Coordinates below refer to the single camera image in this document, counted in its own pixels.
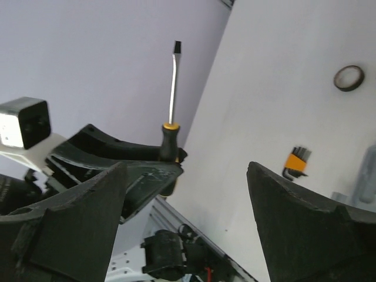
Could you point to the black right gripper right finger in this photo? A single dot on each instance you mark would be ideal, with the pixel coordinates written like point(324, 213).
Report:
point(306, 236)

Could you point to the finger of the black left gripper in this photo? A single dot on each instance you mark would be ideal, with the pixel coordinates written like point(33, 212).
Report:
point(145, 179)
point(91, 146)

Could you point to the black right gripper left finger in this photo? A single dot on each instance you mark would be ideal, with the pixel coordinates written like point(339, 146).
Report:
point(67, 237)

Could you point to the flathead screwdriver black yellow handle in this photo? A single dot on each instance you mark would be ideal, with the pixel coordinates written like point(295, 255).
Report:
point(169, 150)

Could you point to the grey plastic tool case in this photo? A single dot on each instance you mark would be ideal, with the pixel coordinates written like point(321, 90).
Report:
point(363, 195)

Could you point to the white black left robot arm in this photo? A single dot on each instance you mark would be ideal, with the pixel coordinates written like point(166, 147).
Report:
point(126, 263)

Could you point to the hex key set orange holder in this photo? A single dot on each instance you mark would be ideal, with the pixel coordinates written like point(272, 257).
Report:
point(296, 163)

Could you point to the black electrical tape roll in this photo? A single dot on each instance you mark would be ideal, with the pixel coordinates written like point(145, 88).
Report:
point(349, 78)

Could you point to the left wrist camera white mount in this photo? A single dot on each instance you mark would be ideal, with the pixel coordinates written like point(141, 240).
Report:
point(26, 133)

